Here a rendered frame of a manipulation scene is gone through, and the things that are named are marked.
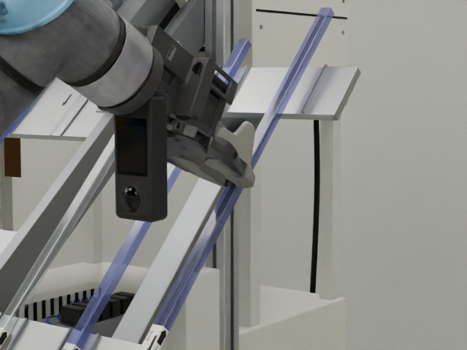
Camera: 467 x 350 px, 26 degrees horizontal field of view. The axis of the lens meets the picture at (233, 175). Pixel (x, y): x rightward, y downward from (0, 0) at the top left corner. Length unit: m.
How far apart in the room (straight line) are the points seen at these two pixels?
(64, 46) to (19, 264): 0.57
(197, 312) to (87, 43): 0.42
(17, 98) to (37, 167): 3.23
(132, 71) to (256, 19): 0.88
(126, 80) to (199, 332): 0.38
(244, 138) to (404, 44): 2.07
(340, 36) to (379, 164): 1.19
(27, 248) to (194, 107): 0.49
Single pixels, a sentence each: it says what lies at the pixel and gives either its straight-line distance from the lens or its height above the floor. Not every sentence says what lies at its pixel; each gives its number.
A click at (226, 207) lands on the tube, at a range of 1.02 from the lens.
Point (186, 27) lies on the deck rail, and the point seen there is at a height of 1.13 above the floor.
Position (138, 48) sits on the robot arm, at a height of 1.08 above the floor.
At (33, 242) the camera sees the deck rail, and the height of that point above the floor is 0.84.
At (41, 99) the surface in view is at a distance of 1.62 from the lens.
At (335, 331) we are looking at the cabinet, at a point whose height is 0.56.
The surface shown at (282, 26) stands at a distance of 1.79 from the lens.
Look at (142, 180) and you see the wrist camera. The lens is 0.92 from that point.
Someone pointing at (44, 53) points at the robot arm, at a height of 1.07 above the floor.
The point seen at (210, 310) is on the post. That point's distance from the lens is 1.16.
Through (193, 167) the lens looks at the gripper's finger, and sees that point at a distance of 1.01.
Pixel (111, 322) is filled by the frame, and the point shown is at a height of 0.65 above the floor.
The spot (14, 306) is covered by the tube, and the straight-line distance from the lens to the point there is 1.13.
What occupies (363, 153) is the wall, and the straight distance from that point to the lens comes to 3.13.
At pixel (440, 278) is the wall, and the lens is 3.05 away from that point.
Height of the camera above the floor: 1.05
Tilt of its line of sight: 5 degrees down
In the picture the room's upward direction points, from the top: straight up
